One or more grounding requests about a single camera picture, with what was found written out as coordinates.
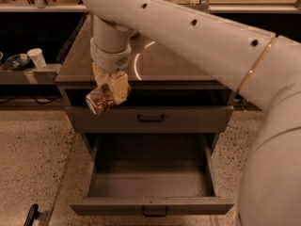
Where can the black top drawer handle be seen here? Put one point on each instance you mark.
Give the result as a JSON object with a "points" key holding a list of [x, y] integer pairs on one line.
{"points": [[151, 118]]}

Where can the black middle drawer handle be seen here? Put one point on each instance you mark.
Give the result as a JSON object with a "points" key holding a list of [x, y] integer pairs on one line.
{"points": [[155, 211]]}

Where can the dark patterned bowl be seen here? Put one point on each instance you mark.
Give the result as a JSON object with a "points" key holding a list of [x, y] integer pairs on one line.
{"points": [[18, 62]]}

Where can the open middle drawer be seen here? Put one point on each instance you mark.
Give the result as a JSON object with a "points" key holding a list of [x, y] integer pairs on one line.
{"points": [[129, 171]]}

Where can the grey drawer cabinet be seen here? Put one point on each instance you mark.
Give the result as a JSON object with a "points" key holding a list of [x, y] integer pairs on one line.
{"points": [[157, 78]]}

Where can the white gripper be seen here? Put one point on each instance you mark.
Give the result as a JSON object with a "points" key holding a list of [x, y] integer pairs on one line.
{"points": [[110, 61]]}

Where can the white paper cup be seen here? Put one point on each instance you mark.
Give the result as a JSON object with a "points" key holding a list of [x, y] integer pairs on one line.
{"points": [[37, 57]]}

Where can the black object on floor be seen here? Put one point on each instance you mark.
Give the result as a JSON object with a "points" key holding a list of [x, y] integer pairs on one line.
{"points": [[33, 214]]}

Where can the white bowl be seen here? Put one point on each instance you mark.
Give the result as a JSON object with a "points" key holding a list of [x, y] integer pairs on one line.
{"points": [[133, 33]]}

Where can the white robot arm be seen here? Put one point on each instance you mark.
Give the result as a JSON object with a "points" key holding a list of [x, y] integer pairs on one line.
{"points": [[262, 67]]}

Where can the black drawer handle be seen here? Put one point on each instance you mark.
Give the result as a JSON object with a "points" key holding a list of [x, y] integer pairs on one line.
{"points": [[151, 118], [155, 211]]}

